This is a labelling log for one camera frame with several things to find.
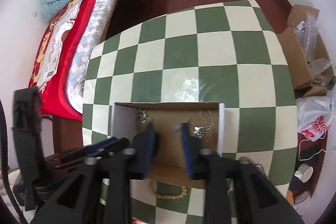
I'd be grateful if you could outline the silver charm necklace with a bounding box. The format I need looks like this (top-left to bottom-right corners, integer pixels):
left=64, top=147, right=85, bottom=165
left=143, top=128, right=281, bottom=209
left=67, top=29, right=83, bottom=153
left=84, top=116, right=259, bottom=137
left=192, top=109, right=215, bottom=138

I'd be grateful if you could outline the wooden bead bracelet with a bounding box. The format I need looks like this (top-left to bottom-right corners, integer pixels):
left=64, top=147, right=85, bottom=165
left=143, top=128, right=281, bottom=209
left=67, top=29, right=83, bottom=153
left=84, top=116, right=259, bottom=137
left=147, top=178, right=190, bottom=200

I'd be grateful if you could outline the silver bead chain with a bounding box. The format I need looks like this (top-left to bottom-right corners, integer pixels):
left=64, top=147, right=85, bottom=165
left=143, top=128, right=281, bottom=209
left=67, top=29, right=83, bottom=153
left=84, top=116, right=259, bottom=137
left=254, top=161, right=270, bottom=181

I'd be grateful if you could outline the open cardboard jewelry box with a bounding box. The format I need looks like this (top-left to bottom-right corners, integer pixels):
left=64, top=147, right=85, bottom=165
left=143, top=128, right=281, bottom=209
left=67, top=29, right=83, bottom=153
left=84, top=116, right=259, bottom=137
left=109, top=102, right=225, bottom=189

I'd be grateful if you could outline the red floral bed quilt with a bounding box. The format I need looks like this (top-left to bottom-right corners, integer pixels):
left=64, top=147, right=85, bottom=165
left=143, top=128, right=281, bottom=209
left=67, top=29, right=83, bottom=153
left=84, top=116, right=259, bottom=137
left=29, top=0, right=117, bottom=120

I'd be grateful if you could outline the green checkered tablecloth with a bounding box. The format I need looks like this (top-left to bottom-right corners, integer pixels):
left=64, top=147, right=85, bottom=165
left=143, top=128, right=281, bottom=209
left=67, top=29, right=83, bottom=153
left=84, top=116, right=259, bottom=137
left=81, top=0, right=299, bottom=224

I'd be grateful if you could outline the white red plastic bag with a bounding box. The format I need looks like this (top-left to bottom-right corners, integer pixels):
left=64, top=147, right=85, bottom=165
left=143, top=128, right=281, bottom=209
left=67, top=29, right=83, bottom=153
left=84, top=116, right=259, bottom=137
left=296, top=96, right=335, bottom=141

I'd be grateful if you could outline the brown cardboard box on floor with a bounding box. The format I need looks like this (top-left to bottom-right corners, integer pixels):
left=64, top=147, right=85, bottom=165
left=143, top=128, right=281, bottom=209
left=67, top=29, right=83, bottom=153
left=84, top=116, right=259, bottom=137
left=277, top=5, right=334, bottom=98

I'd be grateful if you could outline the clear plastic packaging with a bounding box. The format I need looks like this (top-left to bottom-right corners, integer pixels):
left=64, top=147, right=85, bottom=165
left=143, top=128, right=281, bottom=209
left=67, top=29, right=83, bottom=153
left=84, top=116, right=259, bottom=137
left=294, top=12, right=335, bottom=90

